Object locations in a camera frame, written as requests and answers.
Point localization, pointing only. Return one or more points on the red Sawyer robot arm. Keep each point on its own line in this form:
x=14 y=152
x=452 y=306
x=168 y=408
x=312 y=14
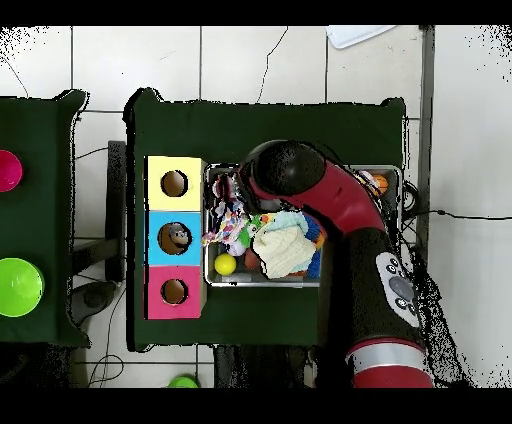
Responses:
x=340 y=200

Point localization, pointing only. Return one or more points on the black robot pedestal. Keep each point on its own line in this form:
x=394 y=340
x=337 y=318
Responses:
x=260 y=368

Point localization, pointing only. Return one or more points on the pink bowl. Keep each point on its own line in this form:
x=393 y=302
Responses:
x=8 y=171

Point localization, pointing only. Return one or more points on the lime green bowl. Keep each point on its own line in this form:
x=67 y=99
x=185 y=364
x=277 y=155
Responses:
x=183 y=382
x=20 y=288

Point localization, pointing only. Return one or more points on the white tray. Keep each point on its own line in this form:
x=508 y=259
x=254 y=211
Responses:
x=352 y=36

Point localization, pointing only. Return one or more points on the dark green side table cloth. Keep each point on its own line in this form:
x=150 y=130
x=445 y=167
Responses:
x=36 y=120

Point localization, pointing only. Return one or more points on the green spiky toy with eyes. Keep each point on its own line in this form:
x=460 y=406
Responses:
x=244 y=238

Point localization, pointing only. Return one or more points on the mint waffle cloth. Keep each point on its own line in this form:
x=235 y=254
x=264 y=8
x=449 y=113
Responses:
x=288 y=220

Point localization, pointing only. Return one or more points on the cream waffle cloth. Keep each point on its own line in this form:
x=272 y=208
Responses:
x=284 y=252

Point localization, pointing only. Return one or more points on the small orange basketball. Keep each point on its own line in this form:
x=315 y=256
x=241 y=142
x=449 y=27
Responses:
x=380 y=183

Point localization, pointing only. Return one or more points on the smooth yellow ball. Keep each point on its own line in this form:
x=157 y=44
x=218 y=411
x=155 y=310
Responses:
x=225 y=264

